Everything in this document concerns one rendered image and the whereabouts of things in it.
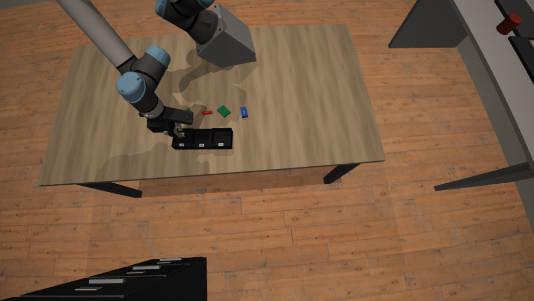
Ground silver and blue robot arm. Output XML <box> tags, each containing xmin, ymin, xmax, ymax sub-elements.
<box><xmin>56</xmin><ymin>0</ymin><xmax>218</xmax><ymax>125</ymax></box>

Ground black rack of bins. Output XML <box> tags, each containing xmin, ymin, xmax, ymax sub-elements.
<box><xmin>172</xmin><ymin>128</ymin><xmax>233</xmax><ymax>150</ymax></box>

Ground green rectangular block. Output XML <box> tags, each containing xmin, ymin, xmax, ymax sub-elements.
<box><xmin>217</xmin><ymin>105</ymin><xmax>231</xmax><ymax>118</ymax></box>

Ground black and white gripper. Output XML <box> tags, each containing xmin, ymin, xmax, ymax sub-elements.
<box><xmin>147</xmin><ymin>106</ymin><xmax>183</xmax><ymax>138</ymax></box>

